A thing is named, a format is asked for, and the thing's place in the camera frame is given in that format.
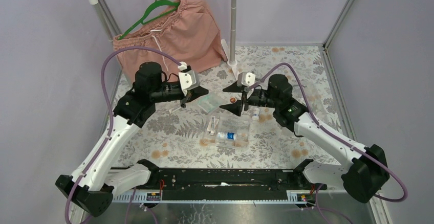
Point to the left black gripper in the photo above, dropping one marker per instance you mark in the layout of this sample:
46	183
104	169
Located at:
185	96

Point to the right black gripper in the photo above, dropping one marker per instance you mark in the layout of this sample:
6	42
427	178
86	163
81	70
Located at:
235	108

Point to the small white tube blue tip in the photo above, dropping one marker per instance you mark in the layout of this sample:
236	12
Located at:
172	110

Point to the small white vial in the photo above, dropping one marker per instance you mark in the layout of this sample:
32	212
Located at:
255	113

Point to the clear compartment organizer tray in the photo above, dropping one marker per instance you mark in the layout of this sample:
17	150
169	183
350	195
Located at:
226	123

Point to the blue white medicine bottle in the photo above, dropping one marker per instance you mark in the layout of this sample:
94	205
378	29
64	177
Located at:
227	136

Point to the clear plastic kit box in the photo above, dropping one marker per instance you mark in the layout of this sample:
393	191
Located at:
312	95

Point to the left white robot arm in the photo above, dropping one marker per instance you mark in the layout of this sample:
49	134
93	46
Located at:
89	186

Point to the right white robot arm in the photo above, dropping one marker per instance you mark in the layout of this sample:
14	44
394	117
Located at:
361	171

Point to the floral table mat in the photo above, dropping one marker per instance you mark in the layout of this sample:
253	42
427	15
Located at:
175	140

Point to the pink fabric shorts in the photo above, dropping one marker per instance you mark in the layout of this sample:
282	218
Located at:
189	35

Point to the metal clothes rack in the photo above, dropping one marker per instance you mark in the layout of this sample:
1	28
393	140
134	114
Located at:
110	27

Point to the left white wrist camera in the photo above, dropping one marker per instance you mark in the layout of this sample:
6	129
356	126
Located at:
188	78

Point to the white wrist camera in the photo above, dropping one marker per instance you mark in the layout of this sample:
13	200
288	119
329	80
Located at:
245	79
188	78

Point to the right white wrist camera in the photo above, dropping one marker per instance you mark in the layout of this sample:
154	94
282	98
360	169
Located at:
245	79

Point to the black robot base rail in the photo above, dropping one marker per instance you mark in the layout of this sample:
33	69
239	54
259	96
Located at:
227	184

